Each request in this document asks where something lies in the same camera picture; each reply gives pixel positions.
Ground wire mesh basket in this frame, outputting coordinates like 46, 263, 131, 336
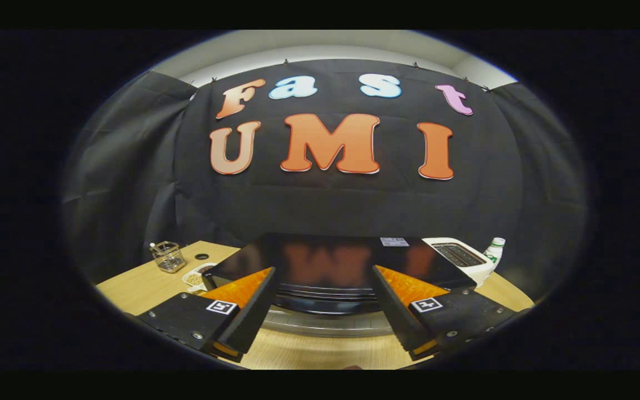
149, 241, 187, 273

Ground white bottle green label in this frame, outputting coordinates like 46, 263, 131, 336
484, 237, 506, 270

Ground white bread toaster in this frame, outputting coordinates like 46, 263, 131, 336
423, 237, 494, 288

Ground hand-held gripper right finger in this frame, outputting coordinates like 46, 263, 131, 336
372, 265, 518, 362

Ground small white snack dish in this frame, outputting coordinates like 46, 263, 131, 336
183, 262, 218, 291

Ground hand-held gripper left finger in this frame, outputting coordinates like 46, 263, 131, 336
137, 267, 277, 363

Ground black toaster oven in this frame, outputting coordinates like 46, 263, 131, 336
202, 233, 477, 338

